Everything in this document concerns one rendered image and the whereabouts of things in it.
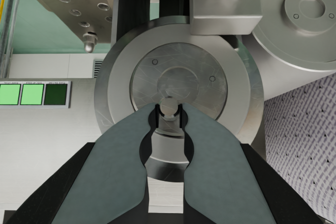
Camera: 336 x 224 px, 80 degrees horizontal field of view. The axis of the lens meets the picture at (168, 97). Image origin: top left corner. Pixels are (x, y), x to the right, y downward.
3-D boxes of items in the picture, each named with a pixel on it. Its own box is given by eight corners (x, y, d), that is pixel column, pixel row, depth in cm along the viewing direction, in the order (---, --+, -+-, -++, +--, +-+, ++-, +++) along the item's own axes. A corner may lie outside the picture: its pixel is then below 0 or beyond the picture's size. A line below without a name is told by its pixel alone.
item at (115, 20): (125, -108, 23) (115, 46, 19) (150, 16, 46) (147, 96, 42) (120, -108, 23) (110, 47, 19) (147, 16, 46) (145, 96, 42)
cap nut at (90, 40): (94, 33, 52) (93, 49, 51) (99, 40, 55) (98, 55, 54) (80, 33, 52) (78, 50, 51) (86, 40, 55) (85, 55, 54)
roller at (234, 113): (245, 21, 17) (257, 163, 15) (202, 90, 42) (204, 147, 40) (110, 23, 17) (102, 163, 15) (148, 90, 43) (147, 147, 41)
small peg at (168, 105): (155, 115, 12) (160, 93, 13) (158, 119, 15) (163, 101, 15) (177, 120, 12) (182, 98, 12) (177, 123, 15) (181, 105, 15)
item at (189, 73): (238, 55, 16) (212, 149, 15) (231, 64, 18) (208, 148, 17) (147, 30, 17) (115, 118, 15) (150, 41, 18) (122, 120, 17)
